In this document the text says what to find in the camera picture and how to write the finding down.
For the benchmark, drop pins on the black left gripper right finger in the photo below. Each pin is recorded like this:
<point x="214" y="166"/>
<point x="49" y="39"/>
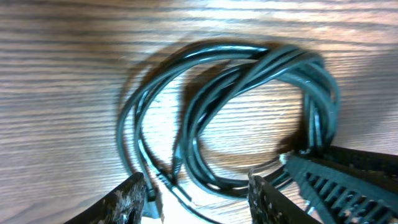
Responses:
<point x="269" y="206"/>

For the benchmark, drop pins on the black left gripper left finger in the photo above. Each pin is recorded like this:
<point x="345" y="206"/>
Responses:
<point x="123" y="205"/>

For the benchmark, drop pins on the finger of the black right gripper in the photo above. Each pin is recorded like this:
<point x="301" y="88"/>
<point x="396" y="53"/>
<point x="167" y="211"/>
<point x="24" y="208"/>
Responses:
<point x="379" y="164"/>
<point x="343" y="194"/>

